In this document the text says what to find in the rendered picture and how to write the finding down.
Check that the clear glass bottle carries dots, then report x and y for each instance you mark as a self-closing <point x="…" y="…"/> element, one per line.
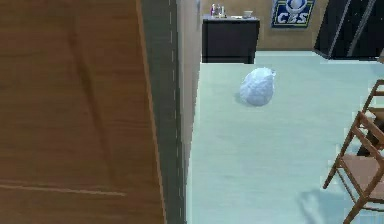
<point x="222" y="11"/>
<point x="213" y="10"/>

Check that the black cabinet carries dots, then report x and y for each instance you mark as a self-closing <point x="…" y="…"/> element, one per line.
<point x="229" y="40"/>

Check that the brown wooden room door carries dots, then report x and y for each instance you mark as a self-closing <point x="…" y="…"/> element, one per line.
<point x="73" y="110"/>

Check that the blue framed wall poster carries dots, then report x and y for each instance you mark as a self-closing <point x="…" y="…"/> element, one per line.
<point x="293" y="13"/>

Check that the white garbage bag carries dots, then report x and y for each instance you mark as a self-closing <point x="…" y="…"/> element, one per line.
<point x="257" y="87"/>

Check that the black shelf unit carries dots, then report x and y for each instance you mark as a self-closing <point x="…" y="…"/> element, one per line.
<point x="350" y="28"/>

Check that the brown wooden chair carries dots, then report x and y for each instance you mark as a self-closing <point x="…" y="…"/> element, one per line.
<point x="361" y="166"/>

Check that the white bowl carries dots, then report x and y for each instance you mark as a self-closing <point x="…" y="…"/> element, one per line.
<point x="247" y="13"/>

